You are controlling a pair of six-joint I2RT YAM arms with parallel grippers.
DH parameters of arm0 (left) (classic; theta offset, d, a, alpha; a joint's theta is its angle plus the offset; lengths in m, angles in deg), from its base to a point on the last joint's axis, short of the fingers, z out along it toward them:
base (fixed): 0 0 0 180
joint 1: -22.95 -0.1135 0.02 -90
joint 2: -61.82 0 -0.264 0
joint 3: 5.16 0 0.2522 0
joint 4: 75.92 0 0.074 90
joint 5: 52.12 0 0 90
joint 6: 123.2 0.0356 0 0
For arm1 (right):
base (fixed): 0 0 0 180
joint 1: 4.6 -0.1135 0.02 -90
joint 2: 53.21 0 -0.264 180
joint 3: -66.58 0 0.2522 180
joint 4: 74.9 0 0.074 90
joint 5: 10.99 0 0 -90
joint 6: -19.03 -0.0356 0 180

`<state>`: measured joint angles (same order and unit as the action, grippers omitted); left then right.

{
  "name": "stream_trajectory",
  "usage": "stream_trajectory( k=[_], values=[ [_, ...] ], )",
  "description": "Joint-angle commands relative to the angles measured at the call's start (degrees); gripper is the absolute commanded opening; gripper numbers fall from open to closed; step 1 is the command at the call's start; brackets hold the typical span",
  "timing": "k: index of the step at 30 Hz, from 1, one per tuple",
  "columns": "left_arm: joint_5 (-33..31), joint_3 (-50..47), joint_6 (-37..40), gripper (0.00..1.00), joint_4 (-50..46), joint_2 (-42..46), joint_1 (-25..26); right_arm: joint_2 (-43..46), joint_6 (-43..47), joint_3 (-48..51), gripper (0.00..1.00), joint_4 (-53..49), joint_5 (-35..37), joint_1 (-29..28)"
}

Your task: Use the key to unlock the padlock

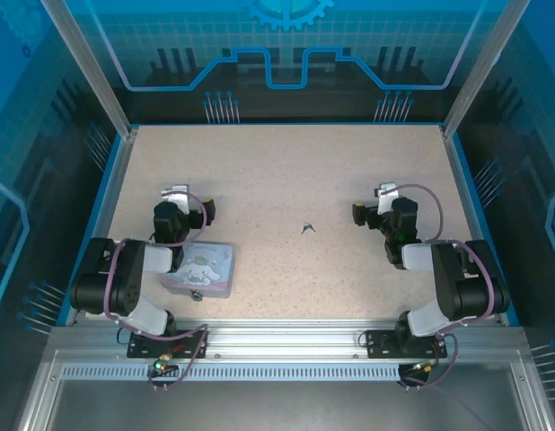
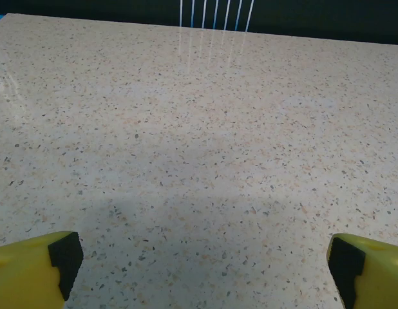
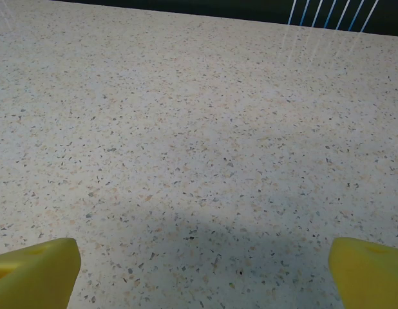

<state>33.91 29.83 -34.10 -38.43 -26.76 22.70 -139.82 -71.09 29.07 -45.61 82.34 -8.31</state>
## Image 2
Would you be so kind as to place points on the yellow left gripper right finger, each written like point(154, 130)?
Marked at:
point(379, 277)

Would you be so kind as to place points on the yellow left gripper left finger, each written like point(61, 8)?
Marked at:
point(22, 273)

